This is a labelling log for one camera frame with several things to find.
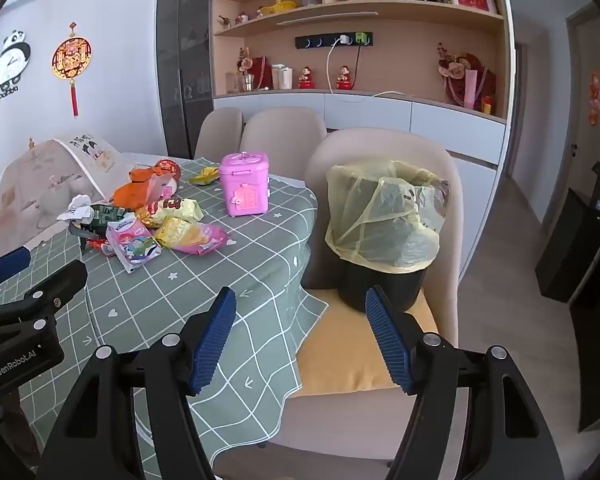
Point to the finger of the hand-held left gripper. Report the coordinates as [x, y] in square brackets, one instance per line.
[7, 264]
[65, 277]

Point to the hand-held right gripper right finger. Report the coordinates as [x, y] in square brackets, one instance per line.
[390, 340]

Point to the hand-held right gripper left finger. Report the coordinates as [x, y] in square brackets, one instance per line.
[215, 340]

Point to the small red wrapper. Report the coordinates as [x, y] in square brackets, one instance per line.
[100, 246]

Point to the black waste bin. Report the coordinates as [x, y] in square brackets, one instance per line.
[350, 285]

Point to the white paper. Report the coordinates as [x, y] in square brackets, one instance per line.
[77, 207]

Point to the green snack packet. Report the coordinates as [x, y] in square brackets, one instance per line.
[100, 215]

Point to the pink white cartoon packet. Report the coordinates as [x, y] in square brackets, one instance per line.
[132, 245]

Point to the yellow pink snack packet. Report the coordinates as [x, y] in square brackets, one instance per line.
[190, 235]

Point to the orange plastic bag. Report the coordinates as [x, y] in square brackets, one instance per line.
[135, 192]

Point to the yellow plastic bin liner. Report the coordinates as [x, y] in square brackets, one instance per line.
[380, 220]

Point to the yellow snack packet red print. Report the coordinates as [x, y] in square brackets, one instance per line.
[175, 208]

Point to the yellow foil wrapper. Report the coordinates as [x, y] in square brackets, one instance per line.
[205, 176]

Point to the yellow seat cushion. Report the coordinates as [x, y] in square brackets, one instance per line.
[340, 350]

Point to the printed food cover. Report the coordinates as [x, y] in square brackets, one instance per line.
[35, 195]

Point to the green checked tablecloth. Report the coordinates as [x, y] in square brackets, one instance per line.
[260, 240]

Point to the pink plastic packet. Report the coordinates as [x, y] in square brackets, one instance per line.
[242, 185]

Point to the beige upholstered chair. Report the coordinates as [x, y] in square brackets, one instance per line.
[280, 135]
[217, 132]
[360, 145]

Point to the black water dispenser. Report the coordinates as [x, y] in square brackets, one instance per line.
[565, 240]

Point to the white base cabinets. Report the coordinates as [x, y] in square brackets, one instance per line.
[370, 110]

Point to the small red yellow box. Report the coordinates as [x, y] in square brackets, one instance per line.
[487, 105]

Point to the frosted container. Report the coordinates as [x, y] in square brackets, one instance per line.
[232, 83]

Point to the glass cup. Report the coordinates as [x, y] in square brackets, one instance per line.
[247, 83]

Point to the pink tall box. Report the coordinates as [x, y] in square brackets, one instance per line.
[470, 90]

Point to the wooden door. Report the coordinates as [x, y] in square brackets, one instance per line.
[585, 160]

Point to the red seated figurine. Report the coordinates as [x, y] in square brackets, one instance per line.
[344, 78]
[307, 79]

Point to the dark glass cabinet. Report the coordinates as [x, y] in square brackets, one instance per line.
[180, 35]

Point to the dark red gift bag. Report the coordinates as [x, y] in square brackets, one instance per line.
[262, 72]

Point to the green plug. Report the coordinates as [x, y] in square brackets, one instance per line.
[361, 38]

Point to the white charger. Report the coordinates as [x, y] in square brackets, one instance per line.
[345, 39]

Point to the black power strip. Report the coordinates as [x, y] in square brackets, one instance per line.
[320, 41]

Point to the red door ornament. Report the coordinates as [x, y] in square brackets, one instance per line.
[596, 97]

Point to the panda wall clock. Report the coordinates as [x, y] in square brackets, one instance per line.
[10, 62]

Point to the red knot wall ornament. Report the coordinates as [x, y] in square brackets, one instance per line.
[71, 57]

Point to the wooden wall shelf unit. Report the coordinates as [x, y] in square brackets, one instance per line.
[405, 60]

